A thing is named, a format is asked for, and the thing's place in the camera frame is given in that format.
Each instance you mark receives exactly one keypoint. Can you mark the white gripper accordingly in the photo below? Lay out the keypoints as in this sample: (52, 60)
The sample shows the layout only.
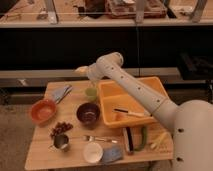
(82, 71)

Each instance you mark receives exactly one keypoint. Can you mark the green plastic cup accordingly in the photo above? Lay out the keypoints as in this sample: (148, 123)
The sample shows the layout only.
(91, 94)

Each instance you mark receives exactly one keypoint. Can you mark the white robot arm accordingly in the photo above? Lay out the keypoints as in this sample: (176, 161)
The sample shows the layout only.
(190, 123)

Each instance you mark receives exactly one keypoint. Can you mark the yellow plastic tray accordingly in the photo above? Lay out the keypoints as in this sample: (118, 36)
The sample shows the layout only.
(112, 97)

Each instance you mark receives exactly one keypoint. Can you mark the blue cloth with utensil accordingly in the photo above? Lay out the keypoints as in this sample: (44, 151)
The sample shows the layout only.
(59, 93)

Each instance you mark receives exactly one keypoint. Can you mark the dark purple bowl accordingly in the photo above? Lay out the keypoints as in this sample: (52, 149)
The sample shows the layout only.
(88, 113)

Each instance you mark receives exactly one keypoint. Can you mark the orange bowl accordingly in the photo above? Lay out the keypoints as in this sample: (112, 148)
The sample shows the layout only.
(42, 111)

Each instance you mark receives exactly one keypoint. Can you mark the bunch of red grapes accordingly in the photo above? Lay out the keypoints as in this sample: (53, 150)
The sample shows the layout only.
(60, 128)

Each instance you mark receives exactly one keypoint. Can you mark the silver fork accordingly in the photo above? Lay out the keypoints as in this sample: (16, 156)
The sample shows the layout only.
(93, 138)

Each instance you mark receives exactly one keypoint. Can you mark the small metal cup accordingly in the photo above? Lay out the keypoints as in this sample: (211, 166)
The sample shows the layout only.
(61, 142)

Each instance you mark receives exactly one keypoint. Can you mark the blue sponge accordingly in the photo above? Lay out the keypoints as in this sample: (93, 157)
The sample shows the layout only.
(112, 154)

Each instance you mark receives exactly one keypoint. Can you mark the yellow banana toy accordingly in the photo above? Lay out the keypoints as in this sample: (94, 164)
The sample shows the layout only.
(158, 141)

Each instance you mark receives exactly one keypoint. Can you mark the black handled brush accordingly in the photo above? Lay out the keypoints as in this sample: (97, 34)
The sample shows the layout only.
(128, 112)

